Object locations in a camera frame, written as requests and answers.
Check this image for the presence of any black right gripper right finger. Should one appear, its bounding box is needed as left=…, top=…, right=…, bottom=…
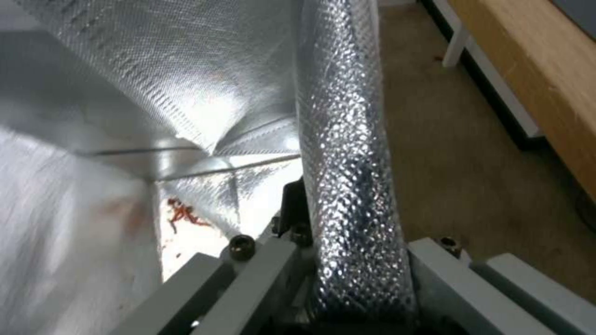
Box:
left=405, top=235, right=596, bottom=335

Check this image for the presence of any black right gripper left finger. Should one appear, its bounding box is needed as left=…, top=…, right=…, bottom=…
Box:
left=124, top=180, right=312, bottom=335

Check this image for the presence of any silver insulated food delivery bag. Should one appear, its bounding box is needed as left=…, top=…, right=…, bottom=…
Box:
left=0, top=0, right=418, bottom=335

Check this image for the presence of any light wooden table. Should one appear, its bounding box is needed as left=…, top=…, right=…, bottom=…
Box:
left=454, top=0, right=596, bottom=215

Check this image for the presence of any white table leg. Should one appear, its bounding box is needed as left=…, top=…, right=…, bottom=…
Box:
left=442, top=23, right=472, bottom=68

